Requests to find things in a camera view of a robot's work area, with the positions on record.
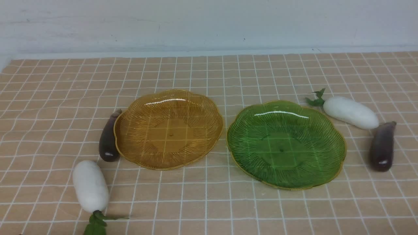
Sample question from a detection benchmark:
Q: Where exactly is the dark purple eggplant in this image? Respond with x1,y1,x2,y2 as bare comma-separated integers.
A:
369,121,397,172
99,109,122,162

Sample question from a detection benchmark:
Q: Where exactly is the white radish with leaves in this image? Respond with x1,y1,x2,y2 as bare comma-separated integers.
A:
72,160,121,235
305,88,379,130

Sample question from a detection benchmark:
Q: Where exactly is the amber ribbed plastic plate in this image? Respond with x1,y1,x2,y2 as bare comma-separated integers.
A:
113,89,224,170

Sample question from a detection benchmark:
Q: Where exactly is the green ribbed plastic plate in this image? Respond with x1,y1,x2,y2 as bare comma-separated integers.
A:
226,100,347,190

